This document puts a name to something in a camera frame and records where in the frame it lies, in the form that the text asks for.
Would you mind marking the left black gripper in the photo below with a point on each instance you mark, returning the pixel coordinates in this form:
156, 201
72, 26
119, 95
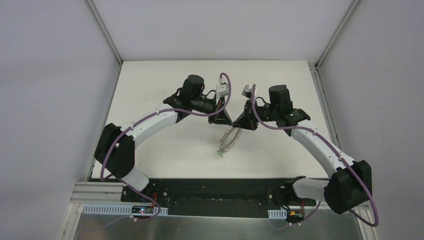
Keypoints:
216, 111

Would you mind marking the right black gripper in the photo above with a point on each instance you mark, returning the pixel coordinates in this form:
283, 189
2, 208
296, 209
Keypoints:
249, 115

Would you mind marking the metal disc with key rings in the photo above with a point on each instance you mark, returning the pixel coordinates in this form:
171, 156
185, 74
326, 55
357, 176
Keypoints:
228, 140

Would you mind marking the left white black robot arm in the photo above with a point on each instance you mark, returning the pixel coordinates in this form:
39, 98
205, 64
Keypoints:
116, 147

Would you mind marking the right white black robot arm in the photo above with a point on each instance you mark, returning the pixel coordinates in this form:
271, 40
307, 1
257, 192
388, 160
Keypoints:
349, 182

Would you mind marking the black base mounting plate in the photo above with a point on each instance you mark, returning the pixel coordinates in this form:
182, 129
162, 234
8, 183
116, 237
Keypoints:
239, 198

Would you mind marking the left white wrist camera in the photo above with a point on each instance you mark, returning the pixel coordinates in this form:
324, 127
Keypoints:
222, 89

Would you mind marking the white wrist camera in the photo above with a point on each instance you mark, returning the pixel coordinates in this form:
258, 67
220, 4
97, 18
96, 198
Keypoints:
222, 89
248, 91

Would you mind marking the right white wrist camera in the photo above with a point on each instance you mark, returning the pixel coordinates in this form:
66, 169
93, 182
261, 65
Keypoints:
248, 91

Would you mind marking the right white slotted cable duct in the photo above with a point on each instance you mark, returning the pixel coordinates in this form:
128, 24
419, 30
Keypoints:
280, 214

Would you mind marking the white slotted cable duct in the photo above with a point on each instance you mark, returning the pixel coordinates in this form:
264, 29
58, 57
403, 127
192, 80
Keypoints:
124, 210
280, 214

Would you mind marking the right aluminium frame post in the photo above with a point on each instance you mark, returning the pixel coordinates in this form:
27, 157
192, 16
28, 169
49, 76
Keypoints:
353, 5

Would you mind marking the aluminium frame post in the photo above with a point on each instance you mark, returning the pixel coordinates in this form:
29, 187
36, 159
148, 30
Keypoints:
353, 5
94, 11

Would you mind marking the left white slotted cable duct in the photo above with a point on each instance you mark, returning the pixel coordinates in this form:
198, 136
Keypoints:
124, 210

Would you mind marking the left aluminium frame post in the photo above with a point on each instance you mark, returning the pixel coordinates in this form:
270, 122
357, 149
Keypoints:
94, 11

